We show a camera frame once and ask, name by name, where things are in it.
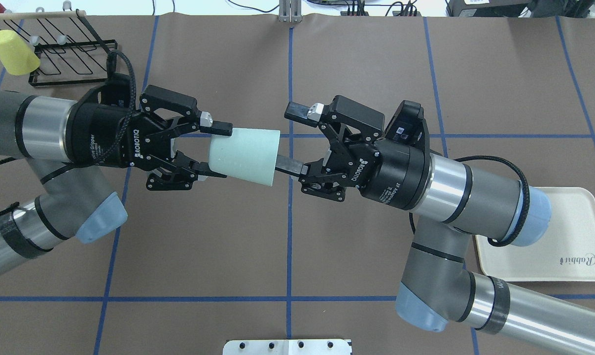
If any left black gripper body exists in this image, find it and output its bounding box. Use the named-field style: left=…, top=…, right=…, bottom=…
left=67, top=85, right=200, bottom=191

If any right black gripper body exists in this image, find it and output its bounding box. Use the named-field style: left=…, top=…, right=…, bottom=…
left=298, top=96, right=430, bottom=211

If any mint green plastic cup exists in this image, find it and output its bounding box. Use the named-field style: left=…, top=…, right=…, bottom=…
left=209, top=128, right=280, bottom=186

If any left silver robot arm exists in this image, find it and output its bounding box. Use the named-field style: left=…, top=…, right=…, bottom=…
left=0, top=81, right=234, bottom=276

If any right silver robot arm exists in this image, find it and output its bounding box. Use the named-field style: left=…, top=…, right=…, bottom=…
left=276, top=95, right=595, bottom=355

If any yellow plastic cup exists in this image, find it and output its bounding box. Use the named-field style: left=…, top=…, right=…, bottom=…
left=0, top=30, right=40, bottom=76

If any cream rectangular tray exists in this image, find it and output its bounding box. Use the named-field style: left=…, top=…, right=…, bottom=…
left=476, top=187, right=595, bottom=282

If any brown paper table mat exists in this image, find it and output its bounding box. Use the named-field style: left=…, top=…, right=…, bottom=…
left=0, top=13, right=595, bottom=355

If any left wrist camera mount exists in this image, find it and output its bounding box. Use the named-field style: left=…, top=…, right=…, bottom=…
left=99, top=72, right=137, bottom=108

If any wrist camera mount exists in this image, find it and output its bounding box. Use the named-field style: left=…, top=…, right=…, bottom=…
left=384, top=100, right=429, bottom=151
left=99, top=72, right=137, bottom=108

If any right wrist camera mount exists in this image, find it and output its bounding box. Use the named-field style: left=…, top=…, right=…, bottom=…
left=384, top=100, right=429, bottom=151

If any black wire cup rack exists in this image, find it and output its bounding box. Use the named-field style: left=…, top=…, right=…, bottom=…
left=0, top=1, right=119, bottom=87

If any aluminium frame post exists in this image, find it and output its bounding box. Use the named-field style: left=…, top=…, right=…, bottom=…
left=279, top=0, right=303, bottom=23

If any wooden dowel rack handle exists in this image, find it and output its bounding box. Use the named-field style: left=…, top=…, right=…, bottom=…
left=0, top=10, right=86, bottom=21

